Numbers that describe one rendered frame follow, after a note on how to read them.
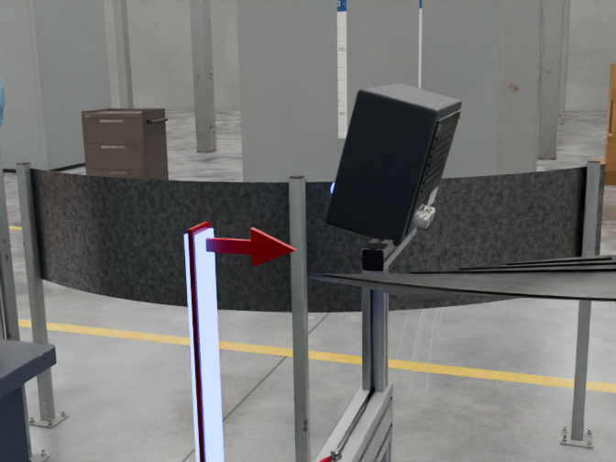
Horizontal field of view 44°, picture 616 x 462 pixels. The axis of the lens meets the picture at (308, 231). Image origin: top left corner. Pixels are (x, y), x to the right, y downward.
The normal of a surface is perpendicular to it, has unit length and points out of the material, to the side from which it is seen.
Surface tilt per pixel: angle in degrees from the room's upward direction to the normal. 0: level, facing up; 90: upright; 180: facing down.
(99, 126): 90
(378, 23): 90
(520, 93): 90
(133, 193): 90
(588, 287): 3
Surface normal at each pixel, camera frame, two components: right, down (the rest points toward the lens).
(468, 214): 0.24, 0.20
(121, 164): -0.28, 0.21
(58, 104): 0.95, 0.05
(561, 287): 0.00, -0.99
